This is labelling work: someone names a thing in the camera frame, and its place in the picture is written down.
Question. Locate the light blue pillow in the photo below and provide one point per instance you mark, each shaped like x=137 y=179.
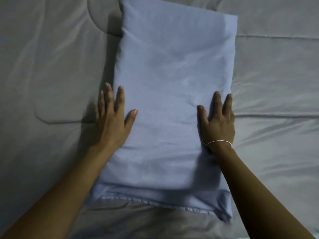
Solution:
x=172 y=79

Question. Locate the person's left little finger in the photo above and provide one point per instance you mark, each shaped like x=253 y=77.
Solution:
x=97 y=111

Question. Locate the person's left forearm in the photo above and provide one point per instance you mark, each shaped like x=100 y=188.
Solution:
x=62 y=194

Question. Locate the person's right middle finger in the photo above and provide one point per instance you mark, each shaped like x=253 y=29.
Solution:
x=227 y=105

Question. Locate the person's right thumb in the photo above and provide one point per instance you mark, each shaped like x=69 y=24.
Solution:
x=203 y=115

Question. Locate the person's left middle finger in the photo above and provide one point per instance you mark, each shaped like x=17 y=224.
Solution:
x=109 y=98

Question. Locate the person's right forearm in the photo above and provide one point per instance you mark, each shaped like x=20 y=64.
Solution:
x=254 y=194

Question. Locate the person's left hand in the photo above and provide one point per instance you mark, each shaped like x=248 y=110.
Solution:
x=111 y=126

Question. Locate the person's right hand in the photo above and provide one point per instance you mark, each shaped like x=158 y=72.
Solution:
x=220 y=129

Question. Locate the grey quilted bedspread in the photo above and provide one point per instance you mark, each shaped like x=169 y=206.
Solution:
x=274 y=84

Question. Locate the person's left thumb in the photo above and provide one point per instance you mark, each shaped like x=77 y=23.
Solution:
x=130 y=118

